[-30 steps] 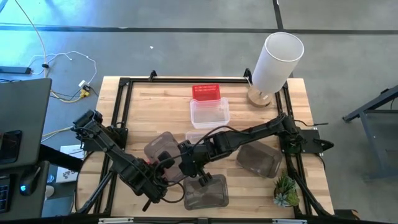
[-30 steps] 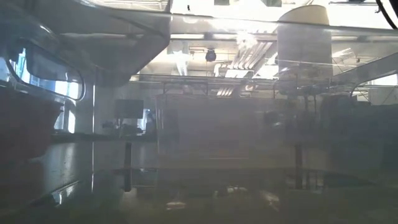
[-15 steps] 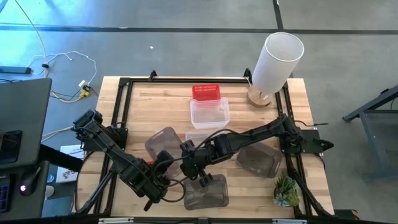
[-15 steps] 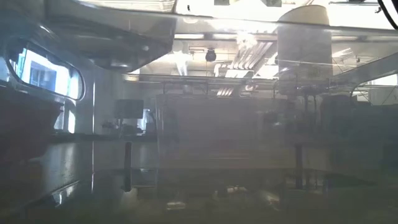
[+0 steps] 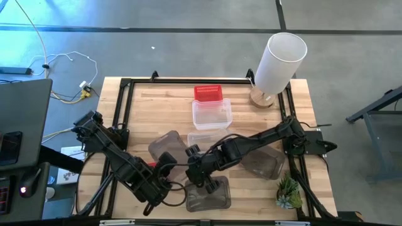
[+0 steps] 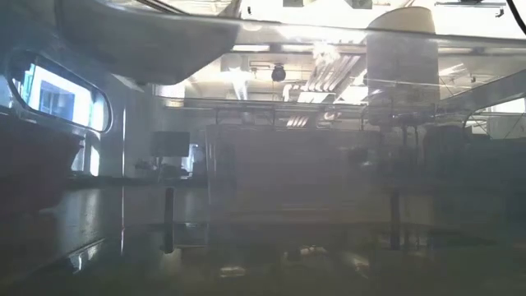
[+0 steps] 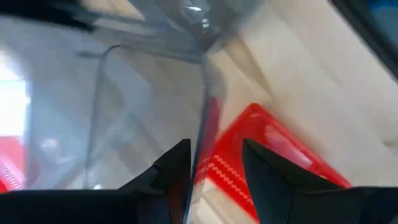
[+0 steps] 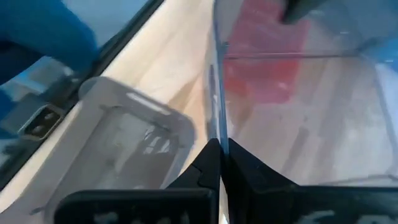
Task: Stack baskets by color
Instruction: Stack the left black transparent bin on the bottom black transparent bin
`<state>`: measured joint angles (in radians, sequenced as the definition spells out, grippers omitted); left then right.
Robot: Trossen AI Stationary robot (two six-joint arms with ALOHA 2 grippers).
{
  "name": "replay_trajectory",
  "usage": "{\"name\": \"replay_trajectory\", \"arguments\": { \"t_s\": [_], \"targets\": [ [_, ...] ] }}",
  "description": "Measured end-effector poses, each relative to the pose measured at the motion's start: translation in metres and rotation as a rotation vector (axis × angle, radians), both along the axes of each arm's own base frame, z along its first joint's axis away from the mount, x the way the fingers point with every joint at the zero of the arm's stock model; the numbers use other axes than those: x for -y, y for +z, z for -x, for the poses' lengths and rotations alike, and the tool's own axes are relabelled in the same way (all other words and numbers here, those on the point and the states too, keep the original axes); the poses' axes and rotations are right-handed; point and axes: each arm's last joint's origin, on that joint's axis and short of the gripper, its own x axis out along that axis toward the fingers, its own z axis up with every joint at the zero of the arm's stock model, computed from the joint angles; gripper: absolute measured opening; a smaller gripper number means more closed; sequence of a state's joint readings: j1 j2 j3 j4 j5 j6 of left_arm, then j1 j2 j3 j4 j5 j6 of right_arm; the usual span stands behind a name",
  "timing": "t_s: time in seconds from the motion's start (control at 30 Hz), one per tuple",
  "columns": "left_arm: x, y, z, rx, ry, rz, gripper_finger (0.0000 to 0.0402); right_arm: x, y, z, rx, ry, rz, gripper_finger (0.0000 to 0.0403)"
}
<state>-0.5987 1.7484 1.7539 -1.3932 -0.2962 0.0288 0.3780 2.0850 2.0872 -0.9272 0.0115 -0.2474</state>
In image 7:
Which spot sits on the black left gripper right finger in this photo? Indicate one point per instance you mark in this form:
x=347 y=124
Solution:
x=280 y=193

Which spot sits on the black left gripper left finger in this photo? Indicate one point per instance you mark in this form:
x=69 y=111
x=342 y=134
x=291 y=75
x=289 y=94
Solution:
x=168 y=180

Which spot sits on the red plastic basket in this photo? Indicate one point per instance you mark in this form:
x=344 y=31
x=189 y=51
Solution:
x=11 y=168
x=264 y=130

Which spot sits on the clear plastic basket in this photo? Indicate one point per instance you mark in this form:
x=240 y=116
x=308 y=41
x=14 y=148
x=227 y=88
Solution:
x=59 y=109
x=149 y=109

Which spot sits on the grey translucent plastic basket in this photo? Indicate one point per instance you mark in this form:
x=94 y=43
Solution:
x=199 y=31

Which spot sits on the black metal table frame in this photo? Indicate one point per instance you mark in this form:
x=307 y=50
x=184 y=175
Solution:
x=373 y=31

